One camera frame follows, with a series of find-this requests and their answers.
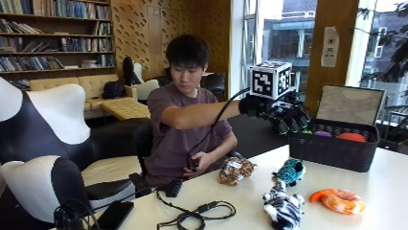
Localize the black glove cable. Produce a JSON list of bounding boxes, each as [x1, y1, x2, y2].
[[184, 86, 252, 171]]

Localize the black woven basket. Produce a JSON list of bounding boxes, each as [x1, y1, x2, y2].
[[288, 118, 380, 173]]

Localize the white cube with black markers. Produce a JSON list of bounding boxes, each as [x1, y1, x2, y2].
[[247, 60, 297, 101]]

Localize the grey board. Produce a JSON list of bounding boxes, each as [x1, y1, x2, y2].
[[315, 83, 386, 127]]

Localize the orange soft toy ball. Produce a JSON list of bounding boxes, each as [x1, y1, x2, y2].
[[335, 132, 367, 144]]

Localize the teal spotted plush toy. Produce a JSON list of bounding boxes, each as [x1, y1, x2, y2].
[[271, 158, 307, 188]]

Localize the brown spotted plush toy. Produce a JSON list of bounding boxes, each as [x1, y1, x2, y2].
[[218, 156, 258, 187]]

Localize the white paper notice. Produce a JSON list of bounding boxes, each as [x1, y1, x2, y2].
[[320, 26, 340, 68]]

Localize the the person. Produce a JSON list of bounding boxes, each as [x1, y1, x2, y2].
[[143, 34, 313, 188]]

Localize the black white zebra plush toy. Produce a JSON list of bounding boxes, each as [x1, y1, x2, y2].
[[262, 180, 305, 230]]

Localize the orange white plush shrimp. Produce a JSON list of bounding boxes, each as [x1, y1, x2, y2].
[[308, 188, 367, 216]]

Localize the black adapter box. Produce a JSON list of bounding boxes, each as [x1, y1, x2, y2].
[[165, 178, 183, 198]]

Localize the black white lounge chair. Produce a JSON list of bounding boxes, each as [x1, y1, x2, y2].
[[0, 76, 151, 167], [0, 154, 138, 230], [121, 57, 161, 102]]

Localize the beige tufted ottoman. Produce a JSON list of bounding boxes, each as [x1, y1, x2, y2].
[[99, 97, 151, 122]]

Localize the black backpack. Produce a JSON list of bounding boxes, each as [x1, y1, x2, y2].
[[101, 80, 127, 100]]

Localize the beige tufted sofa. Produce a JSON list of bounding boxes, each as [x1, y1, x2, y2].
[[28, 74, 139, 120]]

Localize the black smartphone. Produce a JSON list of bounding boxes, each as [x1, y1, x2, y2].
[[95, 200, 135, 230]]

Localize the wooden bookshelf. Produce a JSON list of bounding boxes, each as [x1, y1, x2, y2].
[[0, 0, 117, 90]]

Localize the rows of books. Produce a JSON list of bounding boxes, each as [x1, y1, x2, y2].
[[0, 0, 114, 90]]

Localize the black coiled cable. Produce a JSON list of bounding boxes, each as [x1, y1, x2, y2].
[[154, 188, 236, 230]]

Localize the black cable bundle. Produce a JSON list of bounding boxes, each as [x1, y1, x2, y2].
[[52, 198, 102, 230]]

